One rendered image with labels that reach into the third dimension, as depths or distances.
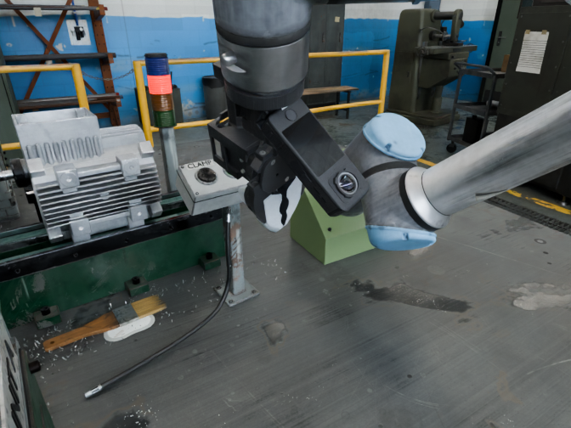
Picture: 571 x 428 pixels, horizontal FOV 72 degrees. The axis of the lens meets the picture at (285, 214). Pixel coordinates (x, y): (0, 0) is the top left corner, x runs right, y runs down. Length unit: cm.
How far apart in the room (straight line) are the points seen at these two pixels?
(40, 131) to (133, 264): 30
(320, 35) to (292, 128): 620
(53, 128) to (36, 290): 29
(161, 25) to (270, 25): 572
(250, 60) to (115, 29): 559
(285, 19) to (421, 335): 59
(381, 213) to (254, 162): 37
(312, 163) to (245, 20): 13
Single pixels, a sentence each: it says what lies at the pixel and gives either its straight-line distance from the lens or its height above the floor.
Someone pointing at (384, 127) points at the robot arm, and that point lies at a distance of 77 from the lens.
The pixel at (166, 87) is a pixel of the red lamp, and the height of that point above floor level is 113.
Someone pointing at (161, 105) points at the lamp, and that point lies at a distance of 114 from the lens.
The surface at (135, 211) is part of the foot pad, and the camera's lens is 78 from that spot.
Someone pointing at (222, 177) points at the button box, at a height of 106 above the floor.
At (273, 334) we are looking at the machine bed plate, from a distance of 72.
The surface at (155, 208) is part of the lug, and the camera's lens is 82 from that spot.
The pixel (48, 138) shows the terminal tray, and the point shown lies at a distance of 76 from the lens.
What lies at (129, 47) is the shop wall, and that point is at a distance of 593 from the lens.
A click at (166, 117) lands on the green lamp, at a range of 114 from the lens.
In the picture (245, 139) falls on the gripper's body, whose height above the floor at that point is 119.
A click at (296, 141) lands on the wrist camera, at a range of 36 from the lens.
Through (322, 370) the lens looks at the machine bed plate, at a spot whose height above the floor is 80.
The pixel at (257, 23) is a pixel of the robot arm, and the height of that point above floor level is 129.
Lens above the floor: 129
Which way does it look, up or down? 26 degrees down
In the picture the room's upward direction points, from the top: straight up
